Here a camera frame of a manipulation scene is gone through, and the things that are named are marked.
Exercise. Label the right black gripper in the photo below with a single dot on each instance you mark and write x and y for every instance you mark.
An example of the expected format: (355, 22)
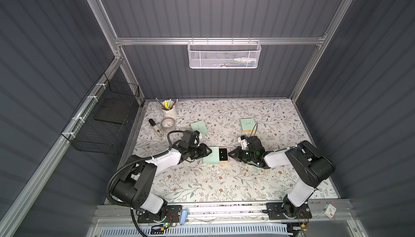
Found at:
(243, 155)

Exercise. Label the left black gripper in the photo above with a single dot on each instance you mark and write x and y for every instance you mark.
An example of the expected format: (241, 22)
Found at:
(198, 151)

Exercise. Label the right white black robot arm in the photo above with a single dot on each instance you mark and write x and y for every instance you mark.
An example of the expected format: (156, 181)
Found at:
(308, 162)

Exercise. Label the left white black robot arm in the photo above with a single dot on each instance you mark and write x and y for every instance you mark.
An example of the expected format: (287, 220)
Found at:
(131, 184)

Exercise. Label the floral table mat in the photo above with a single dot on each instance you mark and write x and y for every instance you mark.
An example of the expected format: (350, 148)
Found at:
(279, 126)

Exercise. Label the clear tape roll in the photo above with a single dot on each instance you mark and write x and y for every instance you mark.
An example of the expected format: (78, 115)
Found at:
(168, 124)

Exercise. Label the white pen holder cup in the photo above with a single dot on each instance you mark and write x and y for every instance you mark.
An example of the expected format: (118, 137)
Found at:
(169, 108)

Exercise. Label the black marker pen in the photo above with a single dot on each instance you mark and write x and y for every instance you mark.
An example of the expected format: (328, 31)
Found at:
(156, 128)

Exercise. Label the white perforated front panel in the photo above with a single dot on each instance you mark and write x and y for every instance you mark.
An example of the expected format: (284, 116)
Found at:
(216, 230)

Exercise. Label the white square tag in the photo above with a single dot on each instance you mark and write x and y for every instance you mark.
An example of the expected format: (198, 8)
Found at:
(330, 211)

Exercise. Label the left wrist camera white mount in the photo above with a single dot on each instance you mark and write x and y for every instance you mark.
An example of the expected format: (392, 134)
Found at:
(197, 136)

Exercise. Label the blue cylinder on rail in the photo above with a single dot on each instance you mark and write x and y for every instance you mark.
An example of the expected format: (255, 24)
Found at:
(183, 216)

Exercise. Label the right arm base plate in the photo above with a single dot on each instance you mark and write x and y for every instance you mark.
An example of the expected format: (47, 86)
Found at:
(284, 210)

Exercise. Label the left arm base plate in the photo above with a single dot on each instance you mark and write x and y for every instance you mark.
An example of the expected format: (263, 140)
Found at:
(167, 214)

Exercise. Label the white wire wall basket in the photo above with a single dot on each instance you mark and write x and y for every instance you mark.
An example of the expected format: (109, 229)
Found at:
(224, 54)

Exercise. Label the black wire side basket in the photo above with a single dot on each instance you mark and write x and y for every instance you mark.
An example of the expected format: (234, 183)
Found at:
(105, 123)

